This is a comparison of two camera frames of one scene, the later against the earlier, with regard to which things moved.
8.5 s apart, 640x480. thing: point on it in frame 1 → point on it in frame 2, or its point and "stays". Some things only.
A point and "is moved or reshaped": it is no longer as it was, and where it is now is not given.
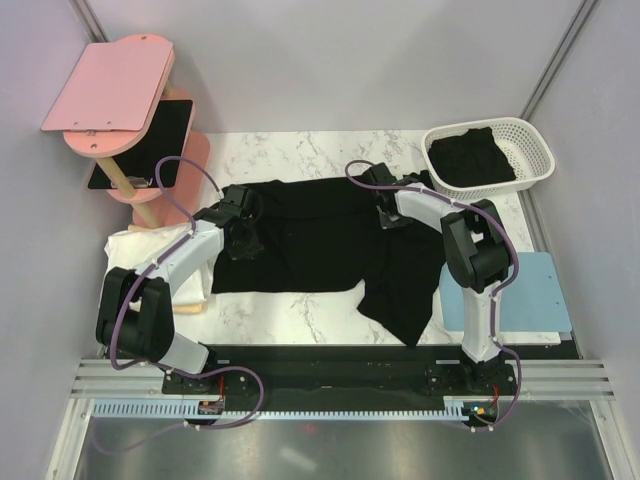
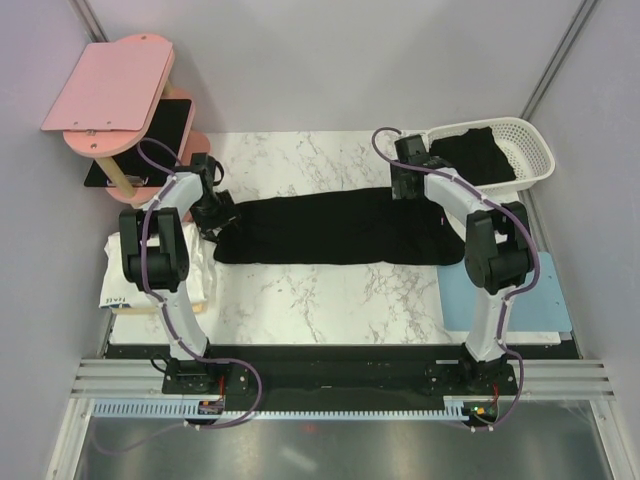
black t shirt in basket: [468, 159] stays
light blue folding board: [532, 303] stays
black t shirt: [326, 234] is moved or reshaped
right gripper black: [389, 223] → [398, 188]
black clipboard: [167, 137] stays
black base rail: [356, 371] stays
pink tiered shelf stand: [113, 98] stays
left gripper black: [251, 250] → [227, 216]
